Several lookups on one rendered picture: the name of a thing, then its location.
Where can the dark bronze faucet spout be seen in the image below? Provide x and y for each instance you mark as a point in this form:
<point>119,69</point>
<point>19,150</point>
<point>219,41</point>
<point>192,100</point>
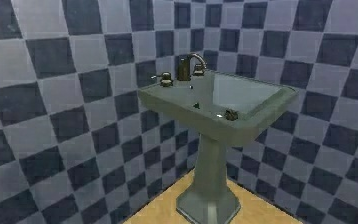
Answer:
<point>184,68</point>

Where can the dark bronze sink drain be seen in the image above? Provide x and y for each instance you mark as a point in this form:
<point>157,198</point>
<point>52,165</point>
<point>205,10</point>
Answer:
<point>231,114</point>

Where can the grey pedestal sink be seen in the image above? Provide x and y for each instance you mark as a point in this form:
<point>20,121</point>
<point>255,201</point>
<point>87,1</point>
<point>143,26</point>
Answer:
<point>207,113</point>

